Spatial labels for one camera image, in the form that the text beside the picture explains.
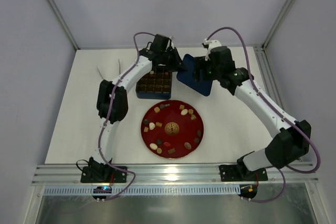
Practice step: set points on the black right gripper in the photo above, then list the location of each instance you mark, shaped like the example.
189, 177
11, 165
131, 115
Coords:
199, 67

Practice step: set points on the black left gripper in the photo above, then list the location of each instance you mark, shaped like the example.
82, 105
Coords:
171, 57

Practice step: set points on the blue chocolate tin box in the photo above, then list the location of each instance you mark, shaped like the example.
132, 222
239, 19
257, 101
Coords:
155, 85

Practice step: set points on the blue tin lid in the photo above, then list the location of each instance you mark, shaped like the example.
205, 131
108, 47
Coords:
187, 78

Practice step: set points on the metal serving tongs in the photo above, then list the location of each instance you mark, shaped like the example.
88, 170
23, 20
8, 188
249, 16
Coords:
109, 70

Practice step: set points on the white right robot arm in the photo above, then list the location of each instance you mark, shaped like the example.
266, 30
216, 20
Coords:
289, 136

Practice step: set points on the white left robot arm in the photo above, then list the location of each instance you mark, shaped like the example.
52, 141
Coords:
112, 106

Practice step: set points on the light tan square chocolate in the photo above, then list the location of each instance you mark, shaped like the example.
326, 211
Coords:
157, 109

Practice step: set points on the white swirl oval chocolate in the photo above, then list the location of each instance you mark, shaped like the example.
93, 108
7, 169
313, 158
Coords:
184, 112

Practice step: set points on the caramel oval chocolate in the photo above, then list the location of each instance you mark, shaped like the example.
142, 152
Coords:
187, 145

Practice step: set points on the red chocolate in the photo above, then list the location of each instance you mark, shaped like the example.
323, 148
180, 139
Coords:
167, 144

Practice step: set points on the brown square chocolate front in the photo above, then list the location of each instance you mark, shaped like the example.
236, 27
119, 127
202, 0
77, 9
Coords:
171, 151

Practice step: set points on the red round lacquer tray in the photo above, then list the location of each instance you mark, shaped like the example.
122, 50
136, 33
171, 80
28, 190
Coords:
176, 129

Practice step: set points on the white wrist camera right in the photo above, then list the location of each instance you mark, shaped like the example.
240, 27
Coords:
209, 45

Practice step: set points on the right aluminium frame post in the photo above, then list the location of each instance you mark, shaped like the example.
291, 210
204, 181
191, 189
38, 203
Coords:
285, 9

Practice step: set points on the aluminium frame post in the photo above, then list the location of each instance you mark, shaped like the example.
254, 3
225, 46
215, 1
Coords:
285, 9
61, 21

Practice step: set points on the slotted cable duct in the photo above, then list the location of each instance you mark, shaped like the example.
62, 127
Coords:
143, 190

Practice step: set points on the left aluminium frame post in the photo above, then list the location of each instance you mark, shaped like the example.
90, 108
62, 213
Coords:
61, 21

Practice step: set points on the aluminium mounting rail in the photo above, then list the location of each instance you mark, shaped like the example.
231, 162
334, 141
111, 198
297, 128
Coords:
202, 173

